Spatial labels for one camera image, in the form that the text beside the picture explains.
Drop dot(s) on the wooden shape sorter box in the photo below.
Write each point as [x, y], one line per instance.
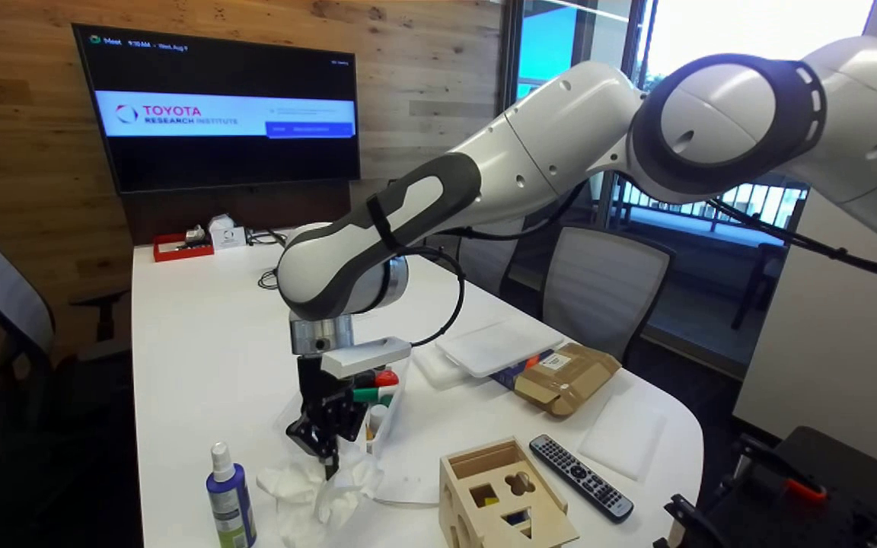
[494, 497]

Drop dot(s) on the white tissue box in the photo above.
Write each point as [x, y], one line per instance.
[227, 232]

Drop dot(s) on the black remote control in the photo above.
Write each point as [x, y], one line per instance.
[604, 497]

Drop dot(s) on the grey office chair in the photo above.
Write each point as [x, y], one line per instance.
[488, 252]
[601, 286]

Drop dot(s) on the wrist camera white block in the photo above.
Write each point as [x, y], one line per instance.
[363, 357]

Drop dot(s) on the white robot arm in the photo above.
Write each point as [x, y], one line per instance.
[703, 130]

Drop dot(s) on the grey office chair near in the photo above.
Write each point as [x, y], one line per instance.
[601, 286]

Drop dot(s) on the black clamp orange tip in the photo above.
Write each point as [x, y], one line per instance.
[766, 470]

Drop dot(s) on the red tray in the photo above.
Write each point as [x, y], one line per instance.
[170, 248]

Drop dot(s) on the grey office chair middle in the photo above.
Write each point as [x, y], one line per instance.
[488, 252]

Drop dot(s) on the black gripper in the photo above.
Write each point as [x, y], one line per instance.
[326, 413]

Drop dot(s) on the white paper towel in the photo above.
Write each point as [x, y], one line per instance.
[298, 504]

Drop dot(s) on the wall mounted tv screen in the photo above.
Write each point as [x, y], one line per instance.
[216, 114]

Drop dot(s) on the grey chair left side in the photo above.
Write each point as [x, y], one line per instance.
[46, 391]

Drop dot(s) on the blue spray bottle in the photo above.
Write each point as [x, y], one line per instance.
[229, 499]

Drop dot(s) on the brown cardboard box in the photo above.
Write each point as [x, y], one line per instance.
[563, 378]

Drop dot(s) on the clear bin of blocks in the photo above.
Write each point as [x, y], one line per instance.
[379, 392]

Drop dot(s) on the flat white sheet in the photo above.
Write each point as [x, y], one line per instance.
[625, 434]

